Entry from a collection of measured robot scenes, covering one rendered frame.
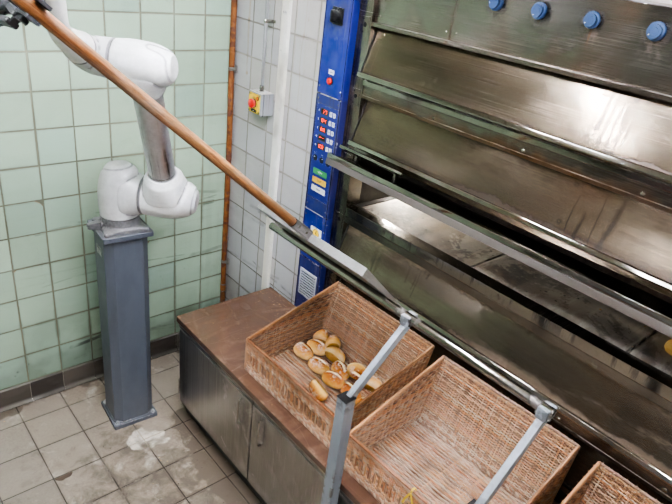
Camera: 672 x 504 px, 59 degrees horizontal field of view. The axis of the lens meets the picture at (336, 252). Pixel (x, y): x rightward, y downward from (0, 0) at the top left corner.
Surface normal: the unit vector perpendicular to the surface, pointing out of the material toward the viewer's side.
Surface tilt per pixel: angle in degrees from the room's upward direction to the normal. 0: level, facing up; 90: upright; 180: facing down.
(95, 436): 0
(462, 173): 70
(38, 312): 90
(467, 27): 90
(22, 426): 0
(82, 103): 90
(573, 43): 90
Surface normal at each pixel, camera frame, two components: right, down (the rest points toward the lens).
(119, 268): 0.59, 0.43
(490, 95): -0.66, -0.10
